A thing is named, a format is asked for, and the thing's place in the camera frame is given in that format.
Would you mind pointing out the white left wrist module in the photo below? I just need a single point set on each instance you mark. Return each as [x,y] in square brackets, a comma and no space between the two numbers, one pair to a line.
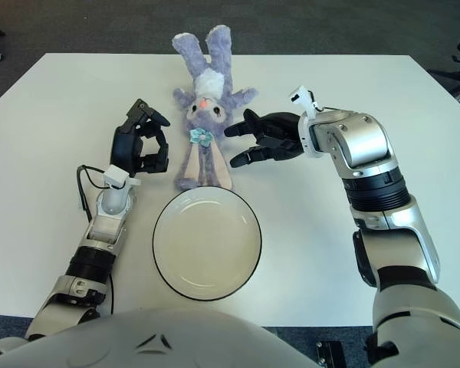
[115,177]

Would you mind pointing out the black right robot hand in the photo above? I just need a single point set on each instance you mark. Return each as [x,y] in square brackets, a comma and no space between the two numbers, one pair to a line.
[281,130]

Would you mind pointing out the purple plush bunny doll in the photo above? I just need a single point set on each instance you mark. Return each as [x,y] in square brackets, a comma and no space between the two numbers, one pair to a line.
[207,111]

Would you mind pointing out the black metal bracket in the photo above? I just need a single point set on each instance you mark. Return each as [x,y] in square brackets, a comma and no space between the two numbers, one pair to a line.
[329,354]

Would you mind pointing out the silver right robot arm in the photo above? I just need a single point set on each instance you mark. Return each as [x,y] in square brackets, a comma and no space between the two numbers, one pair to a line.
[368,142]

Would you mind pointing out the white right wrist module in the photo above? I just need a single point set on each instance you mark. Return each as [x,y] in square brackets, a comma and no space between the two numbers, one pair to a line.
[303,97]

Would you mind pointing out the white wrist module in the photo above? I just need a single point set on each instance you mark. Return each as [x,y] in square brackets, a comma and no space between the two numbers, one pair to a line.
[303,97]
[115,177]

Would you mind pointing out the white plate black rim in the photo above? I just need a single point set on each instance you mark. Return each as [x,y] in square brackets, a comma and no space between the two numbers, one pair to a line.
[207,245]

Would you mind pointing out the grey robot torso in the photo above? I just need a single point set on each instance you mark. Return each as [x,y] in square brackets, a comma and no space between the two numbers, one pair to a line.
[157,345]

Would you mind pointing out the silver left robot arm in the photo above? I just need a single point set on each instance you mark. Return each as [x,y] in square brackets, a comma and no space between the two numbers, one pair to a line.
[105,226]

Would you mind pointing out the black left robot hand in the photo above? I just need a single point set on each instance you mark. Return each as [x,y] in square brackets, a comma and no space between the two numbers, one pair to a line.
[124,147]

